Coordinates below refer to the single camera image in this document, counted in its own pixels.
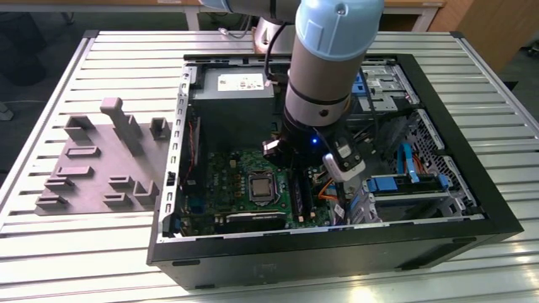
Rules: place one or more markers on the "silver disk bay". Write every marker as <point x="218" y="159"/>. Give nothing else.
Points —
<point x="369" y="205"/>

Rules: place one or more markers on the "silver CPU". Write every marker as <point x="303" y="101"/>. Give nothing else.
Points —
<point x="262" y="187"/>

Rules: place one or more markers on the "black PC case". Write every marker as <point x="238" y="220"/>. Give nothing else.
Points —
<point x="337" y="259"/>

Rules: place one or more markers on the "black office chair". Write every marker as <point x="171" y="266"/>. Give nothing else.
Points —
<point x="21" y="47"/>

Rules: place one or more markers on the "grey power supply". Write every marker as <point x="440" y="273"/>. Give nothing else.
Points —
<point x="235" y="113"/>

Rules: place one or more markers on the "green motherboard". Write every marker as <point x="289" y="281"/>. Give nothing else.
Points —
<point x="227" y="195"/>

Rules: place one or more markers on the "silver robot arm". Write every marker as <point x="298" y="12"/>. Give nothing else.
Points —
<point x="325" y="79"/>

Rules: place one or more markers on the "blue disk carrier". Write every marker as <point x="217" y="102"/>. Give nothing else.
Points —
<point x="362" y="89"/>

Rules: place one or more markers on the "hard disk in blue carrier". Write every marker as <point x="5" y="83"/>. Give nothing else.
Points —
<point x="381" y="184"/>

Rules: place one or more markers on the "white frame wooden desk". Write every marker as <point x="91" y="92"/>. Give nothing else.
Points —
<point x="191" y="19"/>

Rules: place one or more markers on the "grey parts rack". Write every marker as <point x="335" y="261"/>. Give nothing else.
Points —
<point x="97" y="158"/>

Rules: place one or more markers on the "black case fan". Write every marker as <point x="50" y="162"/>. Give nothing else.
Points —
<point x="199" y="142"/>

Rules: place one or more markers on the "black graphics card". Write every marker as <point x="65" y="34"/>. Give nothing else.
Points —
<point x="253" y="221"/>

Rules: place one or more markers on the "silver drive cage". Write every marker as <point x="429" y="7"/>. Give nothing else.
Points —
<point x="387" y="94"/>

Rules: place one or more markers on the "brown wooden cabinet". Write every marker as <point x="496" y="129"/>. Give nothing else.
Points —
<point x="497" y="31"/>

